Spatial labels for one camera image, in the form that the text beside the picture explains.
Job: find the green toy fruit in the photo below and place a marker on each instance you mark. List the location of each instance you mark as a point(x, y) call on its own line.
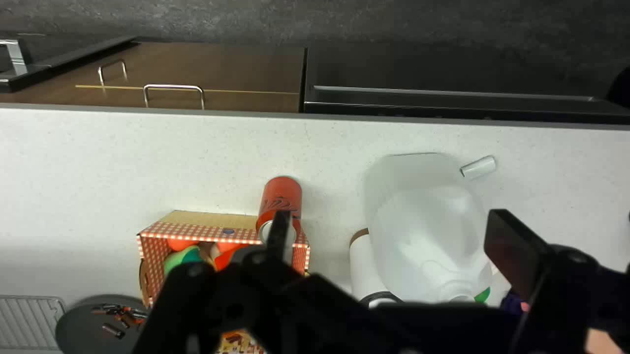
point(183, 255)

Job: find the orange checkered toy tray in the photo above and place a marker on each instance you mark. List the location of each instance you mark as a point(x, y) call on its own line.
point(197, 228)

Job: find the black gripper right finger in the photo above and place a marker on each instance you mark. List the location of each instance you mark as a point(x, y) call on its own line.
point(514, 255)

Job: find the counter vent grille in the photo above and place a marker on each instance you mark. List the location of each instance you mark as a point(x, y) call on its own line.
point(30, 324)

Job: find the translucent plastic milk jug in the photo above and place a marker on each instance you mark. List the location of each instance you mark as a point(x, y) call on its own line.
point(419, 236)

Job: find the white tumbler with black lid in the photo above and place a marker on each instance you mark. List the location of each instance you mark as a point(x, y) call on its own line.
point(360, 267)

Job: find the green plastic cup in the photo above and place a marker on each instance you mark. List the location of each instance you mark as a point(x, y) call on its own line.
point(482, 295)

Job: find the small white cylinder cap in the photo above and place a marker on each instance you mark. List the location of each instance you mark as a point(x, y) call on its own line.
point(476, 167)

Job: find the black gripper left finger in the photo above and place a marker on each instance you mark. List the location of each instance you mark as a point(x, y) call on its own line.
point(278, 232)

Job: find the red soda can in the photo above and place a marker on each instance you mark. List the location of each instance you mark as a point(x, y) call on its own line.
point(282, 196)

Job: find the black built-in oven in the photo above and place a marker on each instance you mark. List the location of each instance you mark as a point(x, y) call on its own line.
point(59, 55)

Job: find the orange pink cloth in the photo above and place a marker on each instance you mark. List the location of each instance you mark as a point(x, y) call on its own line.
point(600, 340)

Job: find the wooden base cabinet drawers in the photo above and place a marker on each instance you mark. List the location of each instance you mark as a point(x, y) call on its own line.
point(228, 68)

